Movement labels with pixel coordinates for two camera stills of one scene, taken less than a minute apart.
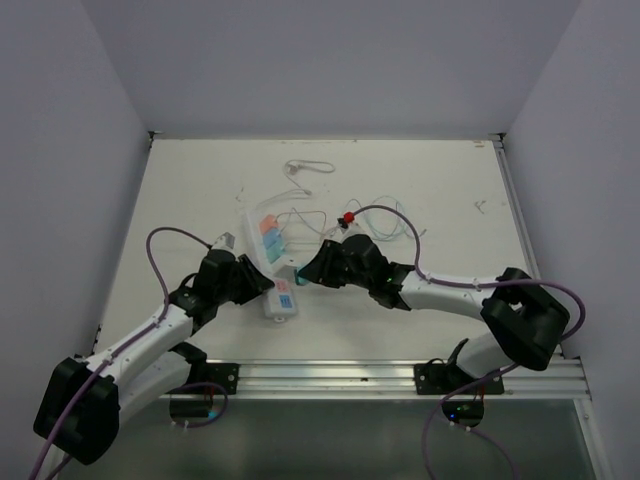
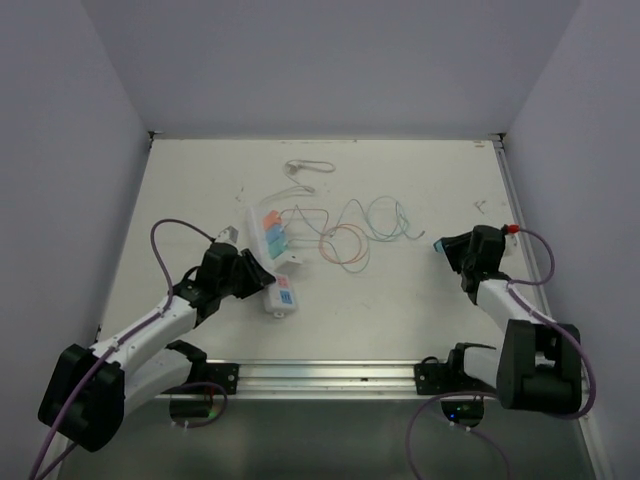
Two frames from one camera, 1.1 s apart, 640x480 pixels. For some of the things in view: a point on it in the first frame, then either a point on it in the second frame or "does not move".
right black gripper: (321, 267) → (452, 245)
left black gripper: (251, 289) does not move
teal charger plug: (301, 281) → (439, 247)
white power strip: (281, 298) does not move
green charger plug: (274, 251) does not move
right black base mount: (437, 378) does not move
